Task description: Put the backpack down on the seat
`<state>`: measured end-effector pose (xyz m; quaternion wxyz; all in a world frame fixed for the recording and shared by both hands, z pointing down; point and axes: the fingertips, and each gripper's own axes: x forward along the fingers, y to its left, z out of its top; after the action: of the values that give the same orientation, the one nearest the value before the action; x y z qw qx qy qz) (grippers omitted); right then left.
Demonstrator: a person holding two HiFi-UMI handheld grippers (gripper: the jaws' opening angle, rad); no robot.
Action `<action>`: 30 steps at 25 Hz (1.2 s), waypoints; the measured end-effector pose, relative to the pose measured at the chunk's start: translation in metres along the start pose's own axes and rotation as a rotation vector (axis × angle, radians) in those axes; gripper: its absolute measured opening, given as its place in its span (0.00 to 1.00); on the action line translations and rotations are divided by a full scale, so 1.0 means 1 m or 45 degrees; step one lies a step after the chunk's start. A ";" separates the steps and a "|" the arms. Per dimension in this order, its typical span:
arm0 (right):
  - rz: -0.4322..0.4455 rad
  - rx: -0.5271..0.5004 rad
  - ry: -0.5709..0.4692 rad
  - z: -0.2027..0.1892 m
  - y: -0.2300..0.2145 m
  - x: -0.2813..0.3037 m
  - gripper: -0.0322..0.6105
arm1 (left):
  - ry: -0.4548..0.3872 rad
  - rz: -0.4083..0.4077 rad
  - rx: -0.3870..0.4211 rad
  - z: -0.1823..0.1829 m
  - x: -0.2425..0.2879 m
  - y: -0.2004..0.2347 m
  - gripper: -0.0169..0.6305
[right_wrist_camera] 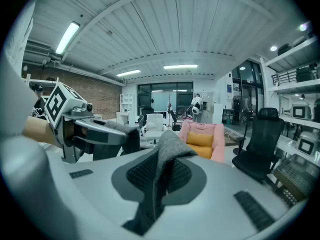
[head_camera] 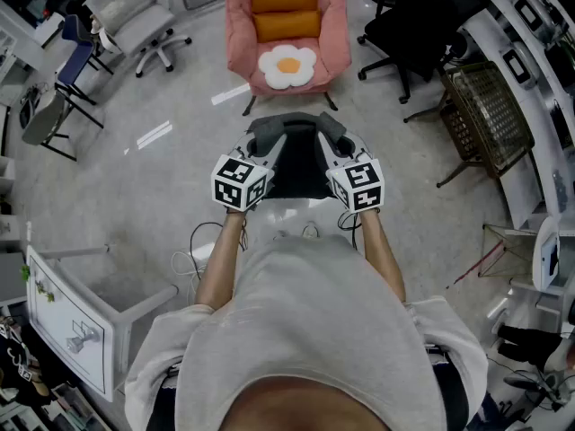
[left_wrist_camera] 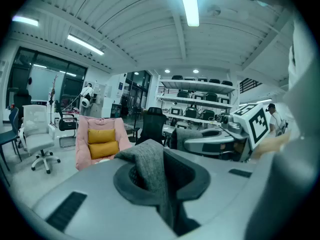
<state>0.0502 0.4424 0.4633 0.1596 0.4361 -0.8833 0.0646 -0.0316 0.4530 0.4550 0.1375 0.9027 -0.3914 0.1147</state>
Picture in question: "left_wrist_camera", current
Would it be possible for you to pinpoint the blue chair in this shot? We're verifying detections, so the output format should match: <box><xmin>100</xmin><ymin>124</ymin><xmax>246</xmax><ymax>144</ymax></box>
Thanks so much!
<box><xmin>0</xmin><ymin>106</ymin><xmax>23</xmax><ymax>172</ymax></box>

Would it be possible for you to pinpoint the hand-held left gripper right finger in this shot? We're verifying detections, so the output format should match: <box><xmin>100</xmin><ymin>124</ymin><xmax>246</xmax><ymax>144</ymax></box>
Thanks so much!
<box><xmin>163</xmin><ymin>148</ymin><xmax>275</xmax><ymax>240</ymax></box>

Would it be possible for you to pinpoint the person's right forearm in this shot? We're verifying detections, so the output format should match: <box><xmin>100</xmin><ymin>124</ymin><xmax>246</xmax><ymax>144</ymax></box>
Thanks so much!
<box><xmin>251</xmin><ymin>131</ymin><xmax>292</xmax><ymax>161</ymax></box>

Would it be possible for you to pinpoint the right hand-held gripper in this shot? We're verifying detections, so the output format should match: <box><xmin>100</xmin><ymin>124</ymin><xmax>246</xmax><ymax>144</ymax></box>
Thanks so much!
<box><xmin>183</xmin><ymin>103</ymin><xmax>271</xmax><ymax>163</ymax></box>

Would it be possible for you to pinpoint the white office chair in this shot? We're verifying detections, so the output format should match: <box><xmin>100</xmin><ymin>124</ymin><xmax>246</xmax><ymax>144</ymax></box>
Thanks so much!
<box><xmin>19</xmin><ymin>104</ymin><xmax>62</xmax><ymax>175</ymax></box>

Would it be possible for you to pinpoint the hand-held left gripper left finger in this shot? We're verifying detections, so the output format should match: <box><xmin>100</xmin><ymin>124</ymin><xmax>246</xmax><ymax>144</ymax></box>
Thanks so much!
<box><xmin>31</xmin><ymin>158</ymin><xmax>177</xmax><ymax>240</ymax></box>

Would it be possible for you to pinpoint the black chrome-frame visitor chair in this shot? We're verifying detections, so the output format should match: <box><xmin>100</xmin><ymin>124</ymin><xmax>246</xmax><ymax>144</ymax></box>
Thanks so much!
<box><xmin>54</xmin><ymin>100</ymin><xmax>79</xmax><ymax>149</ymax></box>

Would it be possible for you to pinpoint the grey cloth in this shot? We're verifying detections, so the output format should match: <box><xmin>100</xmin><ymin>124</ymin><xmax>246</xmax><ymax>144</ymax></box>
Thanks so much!
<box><xmin>114</xmin><ymin>128</ymin><xmax>204</xmax><ymax>237</ymax></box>

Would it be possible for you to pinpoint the black mesh office chair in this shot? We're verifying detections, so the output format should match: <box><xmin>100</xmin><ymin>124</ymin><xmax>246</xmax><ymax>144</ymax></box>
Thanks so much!
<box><xmin>134</xmin><ymin>106</ymin><xmax>169</xmax><ymax>146</ymax></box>

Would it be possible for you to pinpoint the black high-back office chair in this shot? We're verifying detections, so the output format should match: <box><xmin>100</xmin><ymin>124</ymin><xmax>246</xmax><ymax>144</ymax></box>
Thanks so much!
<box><xmin>12</xmin><ymin>88</ymin><xmax>33</xmax><ymax>130</ymax></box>

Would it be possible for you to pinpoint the ceiling tube light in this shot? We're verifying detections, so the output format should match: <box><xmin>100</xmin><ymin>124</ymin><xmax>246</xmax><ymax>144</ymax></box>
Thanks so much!
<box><xmin>11</xmin><ymin>15</ymin><xmax>40</xmax><ymax>27</ymax></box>
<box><xmin>66</xmin><ymin>33</ymin><xmax>105</xmax><ymax>56</ymax></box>
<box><xmin>177</xmin><ymin>0</ymin><xmax>200</xmax><ymax>27</ymax></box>

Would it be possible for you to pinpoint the yellow cushion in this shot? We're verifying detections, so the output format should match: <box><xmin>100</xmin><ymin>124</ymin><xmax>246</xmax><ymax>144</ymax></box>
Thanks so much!
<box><xmin>87</xmin><ymin>128</ymin><xmax>117</xmax><ymax>144</ymax></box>
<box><xmin>88</xmin><ymin>140</ymin><xmax>120</xmax><ymax>160</ymax></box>

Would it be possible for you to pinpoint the group of shelved black-white devices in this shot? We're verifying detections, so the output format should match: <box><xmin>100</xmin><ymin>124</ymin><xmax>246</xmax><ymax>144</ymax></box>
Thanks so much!
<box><xmin>169</xmin><ymin>75</ymin><xmax>235</xmax><ymax>128</ymax></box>

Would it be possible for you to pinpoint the black-framed window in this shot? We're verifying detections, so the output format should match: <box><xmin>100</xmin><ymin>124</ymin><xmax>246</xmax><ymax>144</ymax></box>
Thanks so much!
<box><xmin>6</xmin><ymin>46</ymin><xmax>88</xmax><ymax>110</ymax></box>

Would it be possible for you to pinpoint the white cabinet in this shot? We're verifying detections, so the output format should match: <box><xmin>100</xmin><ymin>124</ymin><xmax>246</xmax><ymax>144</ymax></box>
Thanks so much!
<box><xmin>103</xmin><ymin>97</ymin><xmax>113</xmax><ymax>119</ymax></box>

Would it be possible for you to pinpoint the pink cloth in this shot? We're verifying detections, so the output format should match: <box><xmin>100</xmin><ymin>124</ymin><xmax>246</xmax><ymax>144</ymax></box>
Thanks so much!
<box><xmin>74</xmin><ymin>115</ymin><xmax>133</xmax><ymax>172</ymax></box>

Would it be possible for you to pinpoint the grey tall cabinet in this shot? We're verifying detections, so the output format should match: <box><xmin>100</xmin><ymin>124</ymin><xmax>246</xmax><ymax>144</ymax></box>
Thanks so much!
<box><xmin>92</xmin><ymin>82</ymin><xmax>106</xmax><ymax>119</ymax></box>

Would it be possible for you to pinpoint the black-framed glass door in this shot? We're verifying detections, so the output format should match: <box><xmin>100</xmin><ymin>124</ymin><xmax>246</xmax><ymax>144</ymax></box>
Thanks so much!
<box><xmin>122</xmin><ymin>70</ymin><xmax>153</xmax><ymax>117</ymax></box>

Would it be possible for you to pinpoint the black balcony railing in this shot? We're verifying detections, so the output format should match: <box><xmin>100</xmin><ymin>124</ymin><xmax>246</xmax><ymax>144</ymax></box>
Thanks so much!
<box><xmin>239</xmin><ymin>78</ymin><xmax>263</xmax><ymax>94</ymax></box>

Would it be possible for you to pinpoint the wooden coat rack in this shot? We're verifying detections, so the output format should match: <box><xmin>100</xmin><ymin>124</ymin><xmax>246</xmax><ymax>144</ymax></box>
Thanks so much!
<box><xmin>48</xmin><ymin>75</ymin><xmax>59</xmax><ymax>129</ymax></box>

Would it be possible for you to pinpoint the white metal shelf rack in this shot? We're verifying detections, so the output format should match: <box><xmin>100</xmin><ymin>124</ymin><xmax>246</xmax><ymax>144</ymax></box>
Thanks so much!
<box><xmin>156</xmin><ymin>75</ymin><xmax>238</xmax><ymax>130</ymax></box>

